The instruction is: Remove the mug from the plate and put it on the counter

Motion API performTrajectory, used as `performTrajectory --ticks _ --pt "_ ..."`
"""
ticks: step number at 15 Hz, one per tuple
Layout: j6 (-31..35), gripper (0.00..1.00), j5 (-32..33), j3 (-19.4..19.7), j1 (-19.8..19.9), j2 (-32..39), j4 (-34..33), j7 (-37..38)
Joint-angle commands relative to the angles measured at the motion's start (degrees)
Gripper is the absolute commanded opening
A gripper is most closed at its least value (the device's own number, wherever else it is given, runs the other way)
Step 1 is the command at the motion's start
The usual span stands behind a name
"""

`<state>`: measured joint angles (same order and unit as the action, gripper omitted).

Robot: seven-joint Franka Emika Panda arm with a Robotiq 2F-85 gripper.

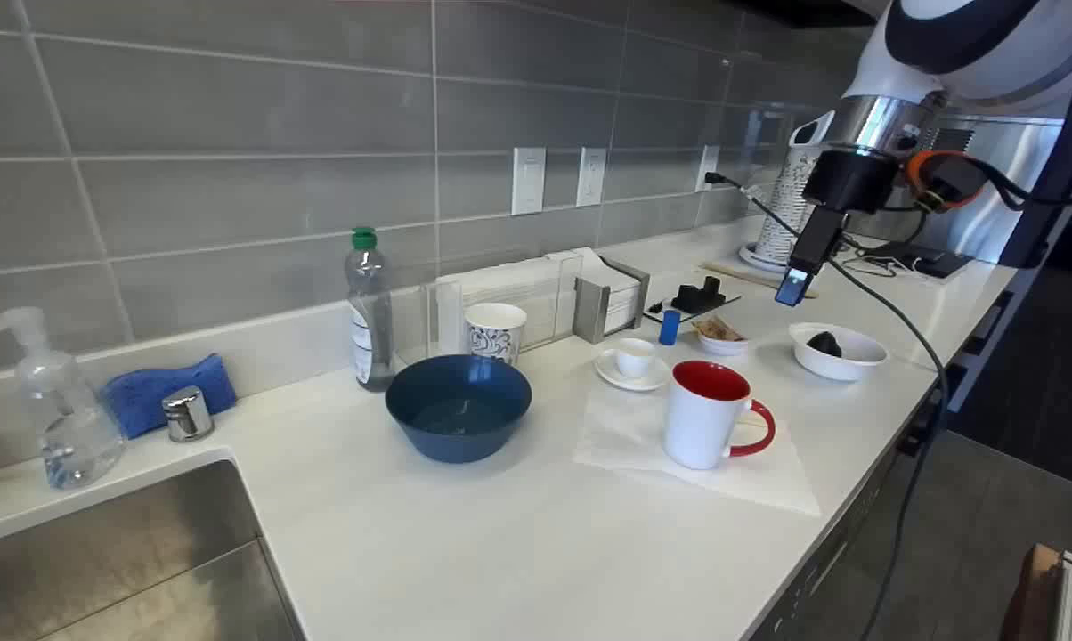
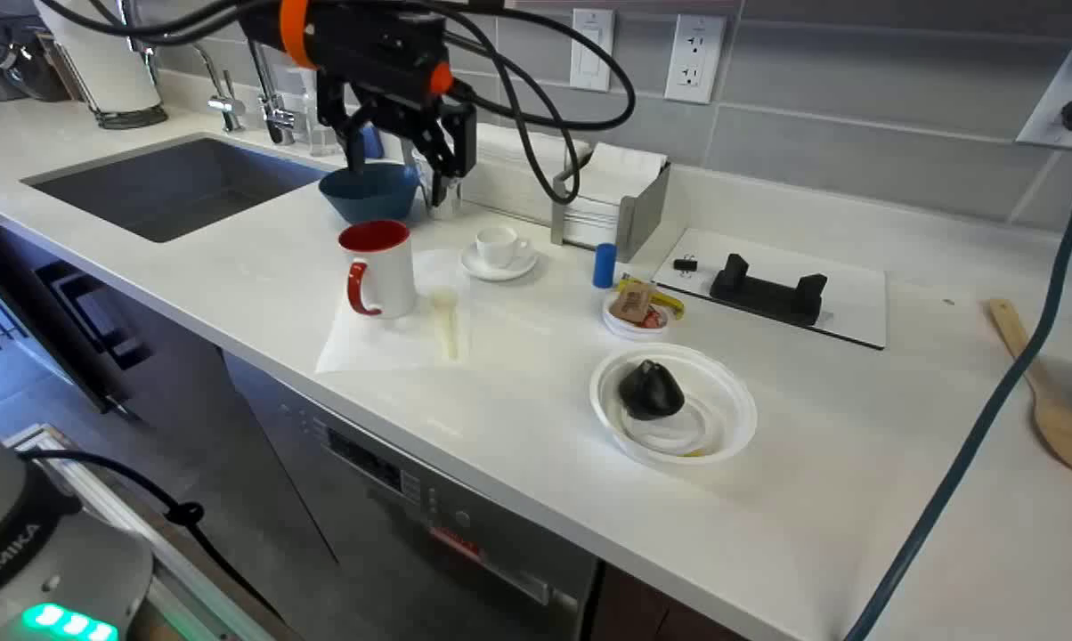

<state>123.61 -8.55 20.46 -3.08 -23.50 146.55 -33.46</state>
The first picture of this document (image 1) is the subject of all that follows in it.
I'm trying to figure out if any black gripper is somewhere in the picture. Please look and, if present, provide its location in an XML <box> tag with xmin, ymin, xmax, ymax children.
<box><xmin>775</xmin><ymin>146</ymin><xmax>905</xmax><ymax>309</ymax></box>

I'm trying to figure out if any small white ceramic cup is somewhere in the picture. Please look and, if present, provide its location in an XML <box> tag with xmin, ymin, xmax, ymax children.
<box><xmin>614</xmin><ymin>334</ymin><xmax>664</xmax><ymax>382</ymax></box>

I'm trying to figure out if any white mug red inside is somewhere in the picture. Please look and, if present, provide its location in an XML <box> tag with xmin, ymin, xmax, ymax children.
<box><xmin>658</xmin><ymin>356</ymin><xmax>783</xmax><ymax>475</ymax></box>

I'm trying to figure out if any white countertop appliance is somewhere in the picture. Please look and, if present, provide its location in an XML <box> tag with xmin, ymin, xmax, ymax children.
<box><xmin>738</xmin><ymin>115</ymin><xmax>839</xmax><ymax>273</ymax></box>

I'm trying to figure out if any white shallow bowl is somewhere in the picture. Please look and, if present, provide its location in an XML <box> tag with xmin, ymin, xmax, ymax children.
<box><xmin>789</xmin><ymin>322</ymin><xmax>893</xmax><ymax>387</ymax></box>

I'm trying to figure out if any black small device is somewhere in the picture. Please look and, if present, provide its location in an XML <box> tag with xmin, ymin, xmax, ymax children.
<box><xmin>665</xmin><ymin>273</ymin><xmax>732</xmax><ymax>322</ymax></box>

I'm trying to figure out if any small white bowl with food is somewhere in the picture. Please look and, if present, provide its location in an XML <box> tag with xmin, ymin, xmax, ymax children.
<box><xmin>691</xmin><ymin>315</ymin><xmax>754</xmax><ymax>364</ymax></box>

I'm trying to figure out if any stainless steel appliance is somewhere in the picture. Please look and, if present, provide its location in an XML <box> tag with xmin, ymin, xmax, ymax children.
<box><xmin>928</xmin><ymin>115</ymin><xmax>1070</xmax><ymax>266</ymax></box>

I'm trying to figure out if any metal napkin holder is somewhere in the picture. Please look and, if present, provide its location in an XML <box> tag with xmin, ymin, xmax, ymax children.
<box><xmin>572</xmin><ymin>252</ymin><xmax>655</xmax><ymax>347</ymax></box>

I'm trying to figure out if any small white saucer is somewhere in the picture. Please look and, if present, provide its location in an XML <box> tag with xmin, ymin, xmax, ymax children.
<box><xmin>593</xmin><ymin>348</ymin><xmax>672</xmax><ymax>400</ymax></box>

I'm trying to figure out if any white paper napkin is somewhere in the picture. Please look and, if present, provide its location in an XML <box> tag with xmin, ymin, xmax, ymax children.
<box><xmin>572</xmin><ymin>382</ymin><xmax>827</xmax><ymax>520</ymax></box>

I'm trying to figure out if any white napkin stack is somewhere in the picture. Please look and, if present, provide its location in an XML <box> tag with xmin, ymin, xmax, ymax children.
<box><xmin>433</xmin><ymin>246</ymin><xmax>617</xmax><ymax>356</ymax></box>

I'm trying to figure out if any dark blue bowl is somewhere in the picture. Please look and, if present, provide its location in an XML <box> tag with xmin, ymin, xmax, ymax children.
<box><xmin>382</xmin><ymin>354</ymin><xmax>539</xmax><ymax>468</ymax></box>

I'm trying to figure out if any clear bottle green cap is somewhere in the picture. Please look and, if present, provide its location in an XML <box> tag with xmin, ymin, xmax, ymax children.
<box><xmin>341</xmin><ymin>223</ymin><xmax>401</xmax><ymax>394</ymax></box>

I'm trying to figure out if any round metal sink knob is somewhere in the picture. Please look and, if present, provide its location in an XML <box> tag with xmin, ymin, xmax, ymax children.
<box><xmin>160</xmin><ymin>383</ymin><xmax>217</xmax><ymax>446</ymax></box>

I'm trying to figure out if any blue sponge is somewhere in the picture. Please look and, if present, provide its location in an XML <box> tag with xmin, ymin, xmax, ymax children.
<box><xmin>97</xmin><ymin>348</ymin><xmax>241</xmax><ymax>442</ymax></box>

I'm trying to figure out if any clear pump soap dispenser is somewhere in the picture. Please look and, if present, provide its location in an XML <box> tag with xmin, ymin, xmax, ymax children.
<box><xmin>0</xmin><ymin>301</ymin><xmax>129</xmax><ymax>494</ymax></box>

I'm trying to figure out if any stainless steel sink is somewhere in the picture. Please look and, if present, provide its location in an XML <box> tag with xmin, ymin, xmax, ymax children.
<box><xmin>0</xmin><ymin>457</ymin><xmax>312</xmax><ymax>641</ymax></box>

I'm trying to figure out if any black cable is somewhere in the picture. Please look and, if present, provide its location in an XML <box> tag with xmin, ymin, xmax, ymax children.
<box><xmin>703</xmin><ymin>171</ymin><xmax>1072</xmax><ymax>641</ymax></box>

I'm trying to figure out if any white wall outlet with plug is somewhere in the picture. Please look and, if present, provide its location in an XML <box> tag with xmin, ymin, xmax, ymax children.
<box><xmin>696</xmin><ymin>142</ymin><xmax>725</xmax><ymax>196</ymax></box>

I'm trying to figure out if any orange black cable ring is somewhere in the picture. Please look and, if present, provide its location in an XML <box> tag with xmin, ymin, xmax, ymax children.
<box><xmin>905</xmin><ymin>146</ymin><xmax>997</xmax><ymax>217</ymax></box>

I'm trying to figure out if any black robot stand frame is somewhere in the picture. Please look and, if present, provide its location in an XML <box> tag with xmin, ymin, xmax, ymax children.
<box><xmin>944</xmin><ymin>117</ymin><xmax>1072</xmax><ymax>417</ymax></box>

